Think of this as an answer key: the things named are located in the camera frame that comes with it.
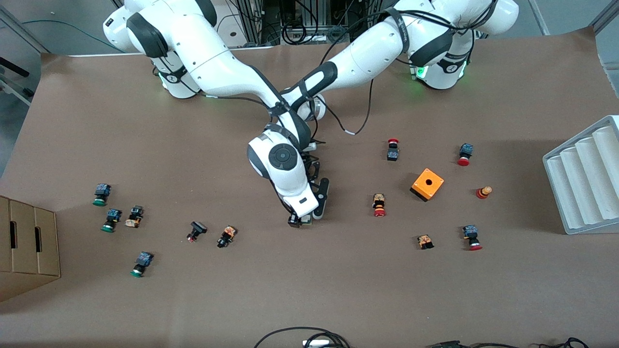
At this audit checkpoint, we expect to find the green push button switch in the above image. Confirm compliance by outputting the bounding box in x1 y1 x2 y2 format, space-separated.
130 251 154 278
101 209 122 233
93 184 112 207

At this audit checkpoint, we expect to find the orange button enclosure box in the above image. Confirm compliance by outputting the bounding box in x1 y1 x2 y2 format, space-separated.
410 168 445 203

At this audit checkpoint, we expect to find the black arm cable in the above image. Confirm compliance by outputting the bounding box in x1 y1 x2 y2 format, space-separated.
203 93 271 112
309 77 376 145

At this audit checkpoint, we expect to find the white ridged tray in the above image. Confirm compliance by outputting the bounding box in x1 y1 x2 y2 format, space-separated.
543 115 619 235

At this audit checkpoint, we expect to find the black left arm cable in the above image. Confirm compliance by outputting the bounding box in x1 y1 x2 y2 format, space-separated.
309 77 376 145

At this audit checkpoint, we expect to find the black bar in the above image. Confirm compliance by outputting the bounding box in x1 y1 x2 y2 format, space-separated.
0 57 29 78

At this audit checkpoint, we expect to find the coiled black cable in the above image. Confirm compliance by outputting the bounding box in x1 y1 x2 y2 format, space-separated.
282 22 310 45

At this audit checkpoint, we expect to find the aluminium frame rack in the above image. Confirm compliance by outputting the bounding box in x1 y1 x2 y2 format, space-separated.
235 0 392 46

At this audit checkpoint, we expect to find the black square push button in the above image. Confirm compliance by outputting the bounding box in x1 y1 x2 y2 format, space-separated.
187 221 208 243

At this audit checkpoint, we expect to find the black orange switch block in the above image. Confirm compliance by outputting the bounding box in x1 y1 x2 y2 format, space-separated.
124 205 145 229

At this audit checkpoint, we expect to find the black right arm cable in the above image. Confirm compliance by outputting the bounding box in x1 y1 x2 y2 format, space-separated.
203 93 271 112

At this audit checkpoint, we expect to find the white mounting plate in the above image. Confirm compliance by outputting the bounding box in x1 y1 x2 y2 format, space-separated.
213 0 276 50

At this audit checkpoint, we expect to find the black looped cable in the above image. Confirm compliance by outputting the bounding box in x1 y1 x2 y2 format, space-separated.
254 327 351 348

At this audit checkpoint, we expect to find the black cable with connector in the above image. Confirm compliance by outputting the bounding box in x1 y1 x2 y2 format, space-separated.
426 337 590 348

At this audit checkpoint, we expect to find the black orange selector switch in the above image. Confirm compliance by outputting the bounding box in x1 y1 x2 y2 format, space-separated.
217 225 238 249

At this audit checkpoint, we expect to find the cardboard box with slots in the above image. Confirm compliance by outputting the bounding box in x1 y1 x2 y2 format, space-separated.
0 196 61 303

